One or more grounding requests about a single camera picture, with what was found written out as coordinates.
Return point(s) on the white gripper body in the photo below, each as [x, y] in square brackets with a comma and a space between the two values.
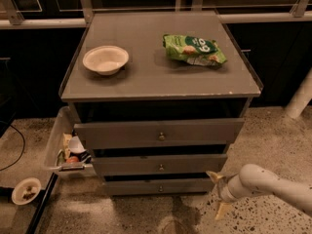
[222, 189]

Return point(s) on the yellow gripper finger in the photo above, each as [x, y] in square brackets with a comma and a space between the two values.
[215, 177]
[223, 209]

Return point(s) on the grey bottom drawer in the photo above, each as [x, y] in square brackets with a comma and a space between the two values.
[159, 186]

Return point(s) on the grey drawer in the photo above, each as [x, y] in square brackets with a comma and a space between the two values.
[159, 186]
[159, 165]
[158, 133]

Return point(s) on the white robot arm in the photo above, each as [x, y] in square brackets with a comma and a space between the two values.
[254, 181]

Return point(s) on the grey middle drawer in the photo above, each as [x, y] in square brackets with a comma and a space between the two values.
[159, 165]

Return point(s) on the grey top drawer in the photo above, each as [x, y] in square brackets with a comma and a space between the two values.
[158, 133]

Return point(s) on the grey drawer cabinet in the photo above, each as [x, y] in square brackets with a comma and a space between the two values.
[152, 87]

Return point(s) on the white pole base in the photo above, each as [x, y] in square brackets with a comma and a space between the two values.
[301, 97]

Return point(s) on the green snack bag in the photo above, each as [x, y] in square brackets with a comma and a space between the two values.
[193, 50]

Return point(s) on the white cup in bin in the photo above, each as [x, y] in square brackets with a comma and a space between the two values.
[75, 146]

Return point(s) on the clear plastic storage bin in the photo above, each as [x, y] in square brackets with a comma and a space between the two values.
[63, 125]

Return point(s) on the black floor bar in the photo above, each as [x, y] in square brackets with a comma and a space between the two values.
[44, 197]

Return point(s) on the white bowl on floor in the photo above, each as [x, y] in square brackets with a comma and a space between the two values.
[26, 191]

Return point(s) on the metal railing frame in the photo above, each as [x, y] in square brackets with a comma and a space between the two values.
[79, 13]

